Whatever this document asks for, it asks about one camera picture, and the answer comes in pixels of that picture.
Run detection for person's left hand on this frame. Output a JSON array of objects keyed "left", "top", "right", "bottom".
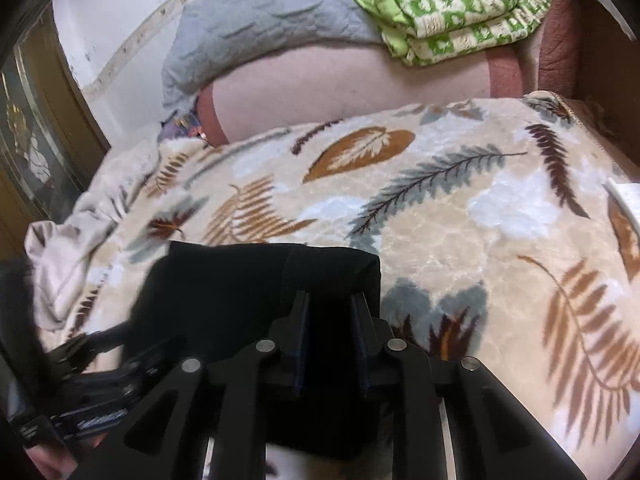
[{"left": 25, "top": 441, "right": 79, "bottom": 480}]

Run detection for beige crumpled sheet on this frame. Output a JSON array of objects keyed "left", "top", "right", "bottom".
[{"left": 24, "top": 139, "right": 160, "bottom": 330}]

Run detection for black pants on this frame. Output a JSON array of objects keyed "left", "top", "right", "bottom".
[{"left": 112, "top": 239, "right": 384, "bottom": 461}]

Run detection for grey quilted blanket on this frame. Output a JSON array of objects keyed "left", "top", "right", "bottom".
[{"left": 160, "top": 0, "right": 383, "bottom": 110}]

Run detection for beige leaf pattern blanket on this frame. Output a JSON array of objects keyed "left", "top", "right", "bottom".
[{"left": 38, "top": 91, "right": 639, "bottom": 479}]

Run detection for brown wooden bed frame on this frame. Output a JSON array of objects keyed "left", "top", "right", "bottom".
[{"left": 538, "top": 0, "right": 639, "bottom": 164}]

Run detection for colourful printed packet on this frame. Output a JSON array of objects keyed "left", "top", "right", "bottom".
[{"left": 156, "top": 112, "right": 207, "bottom": 144}]

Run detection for brown wooden wardrobe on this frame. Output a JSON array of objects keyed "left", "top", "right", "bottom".
[{"left": 1, "top": 6, "right": 110, "bottom": 260}]

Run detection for pink mattress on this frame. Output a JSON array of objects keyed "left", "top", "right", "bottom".
[{"left": 195, "top": 0, "right": 582, "bottom": 145}]

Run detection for green white patterned quilt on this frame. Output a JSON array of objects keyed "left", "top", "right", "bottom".
[{"left": 355, "top": 0, "right": 552, "bottom": 66}]

